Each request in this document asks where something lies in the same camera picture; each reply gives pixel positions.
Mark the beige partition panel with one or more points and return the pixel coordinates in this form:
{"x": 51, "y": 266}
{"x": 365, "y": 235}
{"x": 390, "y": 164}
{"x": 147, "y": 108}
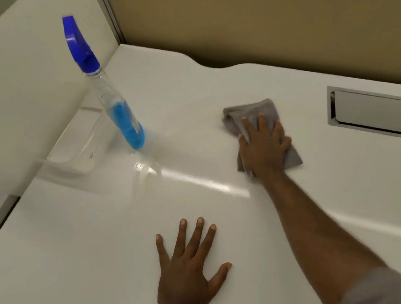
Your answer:
{"x": 276, "y": 5}

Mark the blue spray bottle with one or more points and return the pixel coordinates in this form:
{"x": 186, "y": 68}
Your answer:
{"x": 118, "y": 113}

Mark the person's right thumb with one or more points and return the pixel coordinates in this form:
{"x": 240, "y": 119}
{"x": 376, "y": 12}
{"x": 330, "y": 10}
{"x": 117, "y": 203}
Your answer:
{"x": 242, "y": 141}

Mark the person's right little finger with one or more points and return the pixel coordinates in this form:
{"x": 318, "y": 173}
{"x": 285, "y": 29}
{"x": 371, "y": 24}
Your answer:
{"x": 287, "y": 145}

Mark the grey cleaning cloth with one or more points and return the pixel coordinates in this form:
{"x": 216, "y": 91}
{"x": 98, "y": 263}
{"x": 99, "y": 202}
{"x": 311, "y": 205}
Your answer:
{"x": 251, "y": 111}

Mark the person's left middle finger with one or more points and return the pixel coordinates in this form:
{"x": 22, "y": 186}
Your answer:
{"x": 197, "y": 237}

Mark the person's left hand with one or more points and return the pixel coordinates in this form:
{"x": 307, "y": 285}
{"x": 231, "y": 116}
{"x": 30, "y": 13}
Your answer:
{"x": 184, "y": 277}

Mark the grey shirt sleeve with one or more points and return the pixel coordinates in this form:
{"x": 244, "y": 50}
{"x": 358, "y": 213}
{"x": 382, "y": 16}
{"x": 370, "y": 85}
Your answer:
{"x": 381, "y": 290}

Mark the white desk divider panel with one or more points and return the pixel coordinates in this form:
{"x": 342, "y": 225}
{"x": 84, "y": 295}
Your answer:
{"x": 19, "y": 84}

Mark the person's right middle finger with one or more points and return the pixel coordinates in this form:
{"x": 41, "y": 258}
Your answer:
{"x": 263, "y": 124}

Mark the person's right forearm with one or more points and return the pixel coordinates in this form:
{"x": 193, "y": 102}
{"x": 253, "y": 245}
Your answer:
{"x": 312, "y": 238}

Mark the metal partition frame post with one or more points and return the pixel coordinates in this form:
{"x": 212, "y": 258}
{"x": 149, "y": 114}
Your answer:
{"x": 111, "y": 12}

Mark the person's left thumb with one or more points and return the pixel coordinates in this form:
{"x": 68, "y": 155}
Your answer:
{"x": 220, "y": 275}

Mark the person's left little finger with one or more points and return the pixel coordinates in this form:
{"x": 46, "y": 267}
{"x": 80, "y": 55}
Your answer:
{"x": 161, "y": 249}

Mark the person's right hand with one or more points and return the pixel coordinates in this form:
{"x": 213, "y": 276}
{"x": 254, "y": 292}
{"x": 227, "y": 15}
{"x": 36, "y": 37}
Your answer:
{"x": 263, "y": 151}

